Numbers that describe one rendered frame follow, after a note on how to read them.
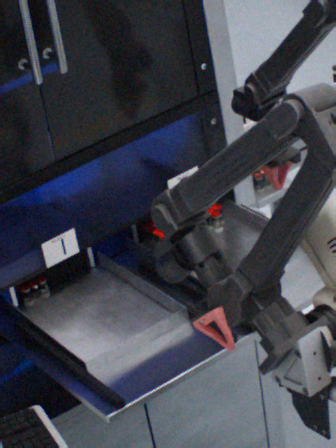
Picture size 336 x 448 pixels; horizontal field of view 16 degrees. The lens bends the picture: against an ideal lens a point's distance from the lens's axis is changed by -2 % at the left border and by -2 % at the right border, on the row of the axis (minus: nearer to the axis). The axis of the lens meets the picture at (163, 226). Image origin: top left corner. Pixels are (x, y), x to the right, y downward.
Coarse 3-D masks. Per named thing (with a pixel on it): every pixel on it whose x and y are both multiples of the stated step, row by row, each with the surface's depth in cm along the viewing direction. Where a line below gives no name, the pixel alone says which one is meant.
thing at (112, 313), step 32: (64, 288) 276; (96, 288) 274; (128, 288) 272; (32, 320) 261; (64, 320) 265; (96, 320) 263; (128, 320) 262; (160, 320) 260; (64, 352) 253; (96, 352) 253; (128, 352) 251
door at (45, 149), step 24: (0, 0) 235; (0, 24) 237; (0, 48) 239; (24, 48) 243; (0, 72) 241; (24, 72) 245; (0, 96) 243; (24, 96) 247; (0, 120) 245; (24, 120) 249; (0, 144) 247; (24, 144) 251; (48, 144) 255; (0, 168) 249; (24, 168) 253
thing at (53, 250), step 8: (72, 232) 265; (56, 240) 263; (64, 240) 264; (72, 240) 266; (48, 248) 263; (56, 248) 264; (72, 248) 267; (48, 256) 263; (56, 256) 265; (64, 256) 266; (48, 264) 264
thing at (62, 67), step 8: (48, 0) 234; (48, 8) 235; (48, 16) 236; (56, 16) 236; (56, 24) 237; (56, 32) 238; (56, 40) 239; (48, 48) 246; (56, 48) 240; (48, 56) 245; (56, 56) 241; (64, 56) 241; (64, 64) 242; (64, 72) 242
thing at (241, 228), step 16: (224, 208) 295; (240, 208) 289; (224, 224) 289; (240, 224) 288; (256, 224) 286; (128, 240) 284; (224, 240) 283; (240, 240) 282; (256, 240) 281; (240, 256) 276; (192, 272) 274
